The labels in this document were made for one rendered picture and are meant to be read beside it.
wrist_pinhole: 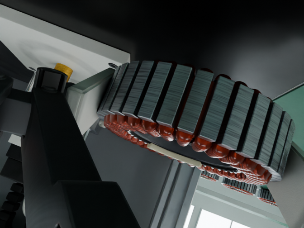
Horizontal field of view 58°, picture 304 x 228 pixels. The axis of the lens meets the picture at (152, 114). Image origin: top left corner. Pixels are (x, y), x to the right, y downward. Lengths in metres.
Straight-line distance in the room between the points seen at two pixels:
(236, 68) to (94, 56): 0.12
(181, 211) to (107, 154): 0.22
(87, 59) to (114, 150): 0.31
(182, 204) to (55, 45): 0.25
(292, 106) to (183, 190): 0.18
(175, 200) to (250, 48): 0.26
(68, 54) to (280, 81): 0.19
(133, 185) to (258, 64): 0.40
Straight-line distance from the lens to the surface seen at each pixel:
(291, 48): 0.18
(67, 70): 0.32
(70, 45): 0.26
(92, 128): 0.43
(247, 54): 0.19
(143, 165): 0.55
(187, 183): 0.40
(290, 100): 0.29
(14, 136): 0.35
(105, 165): 0.55
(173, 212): 0.40
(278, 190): 0.17
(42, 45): 0.29
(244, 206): 3.47
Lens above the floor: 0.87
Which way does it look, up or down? 13 degrees down
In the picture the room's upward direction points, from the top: 159 degrees counter-clockwise
